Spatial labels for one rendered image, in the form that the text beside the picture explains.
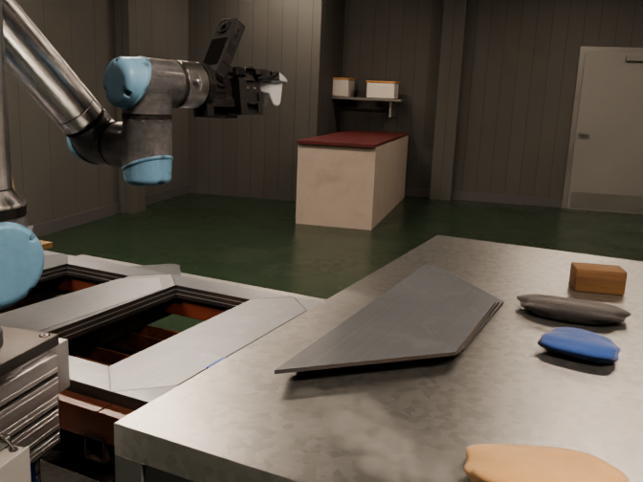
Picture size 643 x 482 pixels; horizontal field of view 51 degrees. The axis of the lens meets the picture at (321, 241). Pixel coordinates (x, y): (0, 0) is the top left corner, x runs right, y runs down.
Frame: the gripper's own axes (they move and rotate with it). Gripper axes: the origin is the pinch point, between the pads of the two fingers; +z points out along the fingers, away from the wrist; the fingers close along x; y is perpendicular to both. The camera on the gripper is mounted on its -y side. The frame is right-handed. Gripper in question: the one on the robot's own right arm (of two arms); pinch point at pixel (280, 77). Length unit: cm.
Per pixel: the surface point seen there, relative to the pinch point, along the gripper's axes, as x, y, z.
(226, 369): 18, 44, -34
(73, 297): -85, 50, 0
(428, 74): -427, -88, 751
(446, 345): 38, 44, -8
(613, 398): 60, 49, -3
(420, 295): 21.5, 41.6, 10.7
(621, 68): -198, -73, 856
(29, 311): -82, 50, -14
